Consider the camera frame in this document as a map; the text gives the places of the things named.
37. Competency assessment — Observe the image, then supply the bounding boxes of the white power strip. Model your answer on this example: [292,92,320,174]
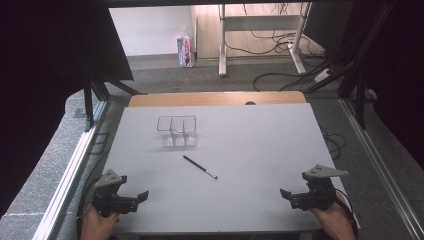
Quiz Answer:
[314,68,334,83]

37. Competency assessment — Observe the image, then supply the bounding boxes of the black curtain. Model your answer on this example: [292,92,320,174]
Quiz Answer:
[339,0,424,171]
[0,0,135,218]

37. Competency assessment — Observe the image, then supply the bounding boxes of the black cables under desk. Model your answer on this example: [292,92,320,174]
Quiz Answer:
[224,3,323,58]

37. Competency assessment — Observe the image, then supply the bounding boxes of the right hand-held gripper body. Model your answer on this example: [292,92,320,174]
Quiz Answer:
[289,164,349,212]

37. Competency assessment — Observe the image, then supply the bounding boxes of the dark panel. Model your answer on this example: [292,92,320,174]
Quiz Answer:
[304,1,354,52]

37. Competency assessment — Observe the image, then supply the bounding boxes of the wooden table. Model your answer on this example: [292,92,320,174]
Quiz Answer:
[128,90,307,108]

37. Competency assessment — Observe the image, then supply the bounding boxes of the person's left hand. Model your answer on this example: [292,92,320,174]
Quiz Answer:
[79,203,121,240]

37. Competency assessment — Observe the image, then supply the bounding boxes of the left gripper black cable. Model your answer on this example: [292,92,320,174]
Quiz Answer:
[75,175,103,239]

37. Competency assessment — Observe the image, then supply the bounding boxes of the colourful carton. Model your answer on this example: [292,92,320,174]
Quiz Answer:
[176,34,195,69]

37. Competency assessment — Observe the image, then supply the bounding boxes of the clear acrylic organizer box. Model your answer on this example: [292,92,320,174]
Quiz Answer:
[156,115,199,148]

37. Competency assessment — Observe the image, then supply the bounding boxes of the white desk frame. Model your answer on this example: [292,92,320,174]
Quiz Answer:
[218,3,313,78]

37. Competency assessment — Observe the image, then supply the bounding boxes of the looped black cable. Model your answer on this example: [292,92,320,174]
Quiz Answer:
[319,126,348,160]

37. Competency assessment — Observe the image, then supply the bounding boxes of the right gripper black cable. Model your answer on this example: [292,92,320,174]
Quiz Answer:
[334,189,360,234]

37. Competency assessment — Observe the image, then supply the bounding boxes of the black metal stand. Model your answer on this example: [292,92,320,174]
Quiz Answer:
[336,68,378,131]
[83,71,146,133]

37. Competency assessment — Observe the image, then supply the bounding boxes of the thin black makeup brush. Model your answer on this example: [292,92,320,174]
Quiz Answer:
[182,155,219,181]

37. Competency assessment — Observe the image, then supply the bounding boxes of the aluminium rail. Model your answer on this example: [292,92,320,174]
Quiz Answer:
[338,98,424,240]
[31,99,112,240]

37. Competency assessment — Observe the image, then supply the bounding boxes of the person's right hand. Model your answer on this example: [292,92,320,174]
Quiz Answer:
[309,191,358,240]

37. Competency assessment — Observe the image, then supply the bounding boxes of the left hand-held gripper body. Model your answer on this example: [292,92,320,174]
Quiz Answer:
[92,169,139,218]

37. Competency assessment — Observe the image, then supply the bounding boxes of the long black floor cable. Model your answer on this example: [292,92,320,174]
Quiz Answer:
[252,71,318,92]

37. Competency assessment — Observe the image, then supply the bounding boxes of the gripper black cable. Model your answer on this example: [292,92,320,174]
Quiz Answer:
[334,189,360,234]
[75,175,103,239]

